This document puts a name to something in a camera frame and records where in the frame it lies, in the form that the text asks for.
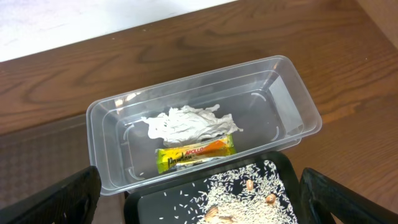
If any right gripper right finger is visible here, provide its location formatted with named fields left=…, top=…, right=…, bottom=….
left=300, top=168, right=397, bottom=224

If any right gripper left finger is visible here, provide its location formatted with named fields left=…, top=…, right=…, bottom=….
left=1, top=166, right=101, bottom=224

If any green orange snack wrapper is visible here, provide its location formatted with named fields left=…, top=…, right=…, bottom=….
left=156, top=134, right=236, bottom=174

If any white tissue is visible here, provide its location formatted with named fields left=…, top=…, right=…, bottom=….
left=141, top=104, right=243, bottom=147

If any black waste tray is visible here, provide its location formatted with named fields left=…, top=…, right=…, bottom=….
left=124, top=152, right=305, bottom=223

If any spilled rice pile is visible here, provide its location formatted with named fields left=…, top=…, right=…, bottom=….
left=153, top=160, right=299, bottom=224

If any clear plastic bin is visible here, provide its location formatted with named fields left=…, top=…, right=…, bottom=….
left=86, top=55, right=322, bottom=195

